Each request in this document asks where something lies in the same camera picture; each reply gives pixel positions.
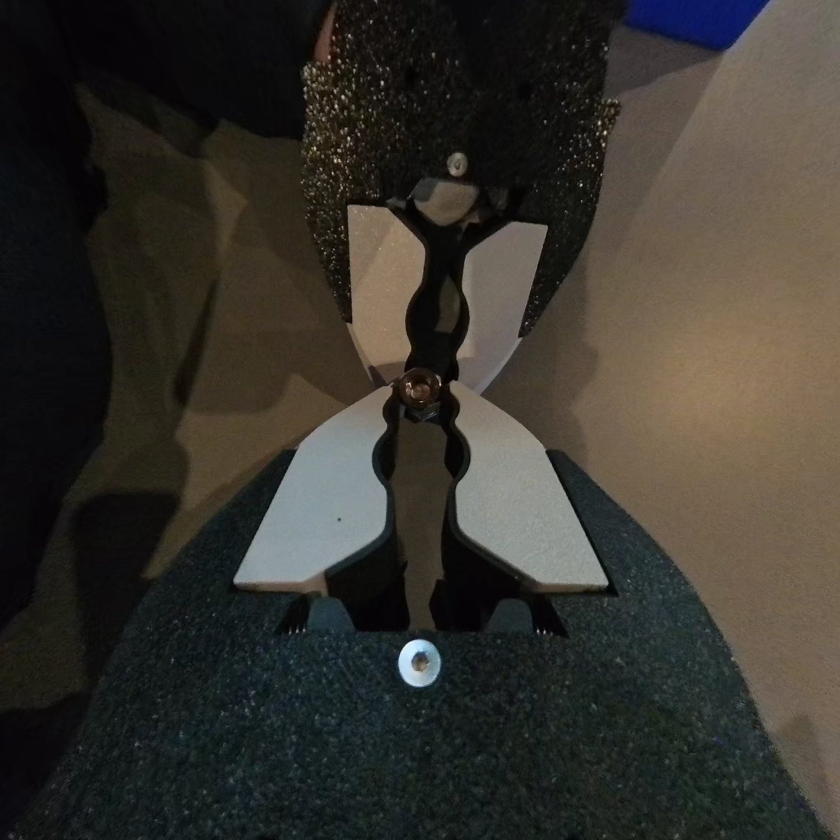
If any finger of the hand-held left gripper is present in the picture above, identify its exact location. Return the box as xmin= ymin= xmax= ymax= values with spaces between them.
xmin=345 ymin=203 xmax=437 ymax=388
xmin=449 ymin=218 xmax=550 ymax=391

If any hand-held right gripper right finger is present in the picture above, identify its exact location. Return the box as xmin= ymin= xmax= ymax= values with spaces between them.
xmin=448 ymin=392 xmax=611 ymax=597

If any silver hex nut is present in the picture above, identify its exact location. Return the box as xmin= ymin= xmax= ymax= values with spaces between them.
xmin=396 ymin=374 xmax=442 ymax=412

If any blue plastic bin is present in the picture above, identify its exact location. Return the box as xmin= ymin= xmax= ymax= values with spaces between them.
xmin=622 ymin=0 xmax=774 ymax=52

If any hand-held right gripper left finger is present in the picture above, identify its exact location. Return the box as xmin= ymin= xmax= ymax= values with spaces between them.
xmin=231 ymin=392 xmax=399 ymax=597

